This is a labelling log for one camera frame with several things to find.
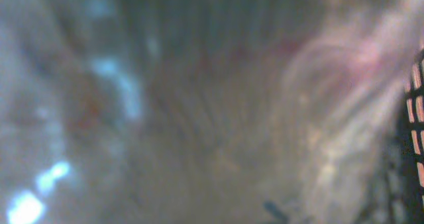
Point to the clear bag of bread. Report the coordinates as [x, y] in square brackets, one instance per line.
[205, 111]

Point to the grey plastic basket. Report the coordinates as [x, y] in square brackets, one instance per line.
[412, 134]

